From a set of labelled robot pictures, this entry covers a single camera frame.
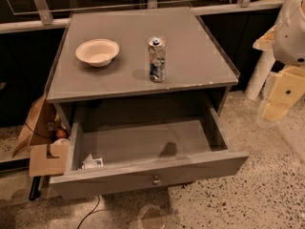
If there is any white crumpled packet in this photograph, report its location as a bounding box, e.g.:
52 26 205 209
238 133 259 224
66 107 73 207
81 154 104 170

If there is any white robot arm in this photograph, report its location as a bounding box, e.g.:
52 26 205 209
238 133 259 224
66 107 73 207
261 0 305 122

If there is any silver blue redbull can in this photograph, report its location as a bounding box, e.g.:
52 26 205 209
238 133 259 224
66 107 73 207
148 36 166 82

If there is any white paper bowl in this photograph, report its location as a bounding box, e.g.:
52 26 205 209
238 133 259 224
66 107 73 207
75 39 119 67

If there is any black cable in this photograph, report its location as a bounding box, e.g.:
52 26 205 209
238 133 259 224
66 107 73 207
76 195 102 229

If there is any white railing bar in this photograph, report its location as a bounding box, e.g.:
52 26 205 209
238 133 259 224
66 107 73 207
0 0 284 33

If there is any brown cardboard box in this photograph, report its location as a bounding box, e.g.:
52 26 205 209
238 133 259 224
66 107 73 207
12 94 70 177

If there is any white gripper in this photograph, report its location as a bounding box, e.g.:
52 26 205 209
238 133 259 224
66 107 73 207
261 66 305 122

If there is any metal drawer knob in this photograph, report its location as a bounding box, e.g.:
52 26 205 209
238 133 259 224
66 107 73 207
152 176 161 185

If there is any white diagonal pole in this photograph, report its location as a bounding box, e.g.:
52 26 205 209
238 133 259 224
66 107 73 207
244 50 276 101

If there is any open grey top drawer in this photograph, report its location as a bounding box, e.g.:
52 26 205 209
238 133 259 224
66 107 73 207
51 98 248 198

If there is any grey wooden cabinet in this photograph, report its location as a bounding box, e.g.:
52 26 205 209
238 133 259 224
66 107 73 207
47 8 238 127

